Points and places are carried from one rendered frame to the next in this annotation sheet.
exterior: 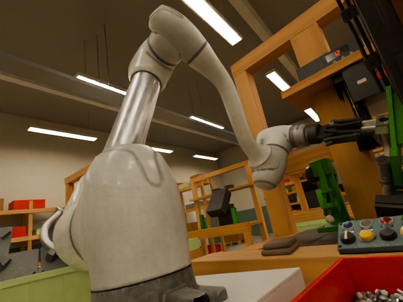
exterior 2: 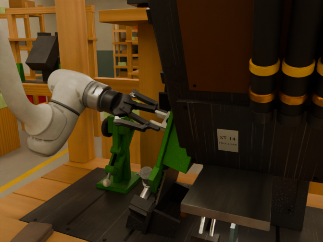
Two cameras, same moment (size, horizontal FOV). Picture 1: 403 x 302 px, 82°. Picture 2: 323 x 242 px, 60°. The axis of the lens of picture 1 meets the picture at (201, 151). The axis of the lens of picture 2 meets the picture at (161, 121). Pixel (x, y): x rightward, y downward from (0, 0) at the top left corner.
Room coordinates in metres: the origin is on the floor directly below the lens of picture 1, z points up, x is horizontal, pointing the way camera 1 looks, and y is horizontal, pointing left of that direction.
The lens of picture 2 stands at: (-0.03, -0.27, 1.42)
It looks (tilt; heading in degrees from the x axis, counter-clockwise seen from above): 15 degrees down; 340
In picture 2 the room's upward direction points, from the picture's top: straight up
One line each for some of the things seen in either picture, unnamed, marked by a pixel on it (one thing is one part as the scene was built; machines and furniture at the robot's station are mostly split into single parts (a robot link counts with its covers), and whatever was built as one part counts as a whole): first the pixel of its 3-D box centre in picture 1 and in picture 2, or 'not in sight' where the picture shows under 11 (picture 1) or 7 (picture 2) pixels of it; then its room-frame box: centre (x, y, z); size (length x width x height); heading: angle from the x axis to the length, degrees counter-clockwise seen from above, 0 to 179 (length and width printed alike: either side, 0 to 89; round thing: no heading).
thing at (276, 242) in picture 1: (279, 245); (30, 237); (0.70, -0.16, 0.91); 0.10 x 0.08 x 0.03; 148
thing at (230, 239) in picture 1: (237, 236); not in sight; (10.13, -0.77, 0.22); 1.20 x 0.81 x 0.44; 147
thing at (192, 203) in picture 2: not in sight; (236, 175); (0.49, -0.66, 1.11); 0.39 x 0.16 x 0.03; 138
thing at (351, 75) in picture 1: (373, 79); not in sight; (0.84, -0.73, 1.42); 0.17 x 0.12 x 0.15; 48
